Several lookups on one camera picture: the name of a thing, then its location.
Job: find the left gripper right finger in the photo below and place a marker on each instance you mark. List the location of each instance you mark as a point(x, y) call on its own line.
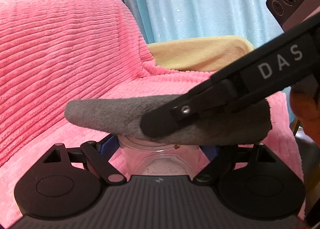
point(219, 170)

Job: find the light blue curtain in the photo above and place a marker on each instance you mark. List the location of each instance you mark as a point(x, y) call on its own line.
point(166, 20)

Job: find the right hand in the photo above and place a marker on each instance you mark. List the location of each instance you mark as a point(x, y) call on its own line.
point(304, 102)

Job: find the pink ribbed blanket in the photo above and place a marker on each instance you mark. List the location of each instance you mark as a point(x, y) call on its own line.
point(56, 51)

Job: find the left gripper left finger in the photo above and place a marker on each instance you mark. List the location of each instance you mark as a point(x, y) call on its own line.
point(97, 156)

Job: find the grey cleaning cloth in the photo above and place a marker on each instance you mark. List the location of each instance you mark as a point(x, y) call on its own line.
point(122, 117)

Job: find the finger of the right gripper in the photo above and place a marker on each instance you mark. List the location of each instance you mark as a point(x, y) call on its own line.
point(202, 102)

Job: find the clear plastic jar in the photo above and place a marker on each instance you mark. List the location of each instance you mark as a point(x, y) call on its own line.
point(150, 158)

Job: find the yellow sofa cover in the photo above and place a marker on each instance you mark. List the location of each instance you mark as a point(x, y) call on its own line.
point(205, 54)

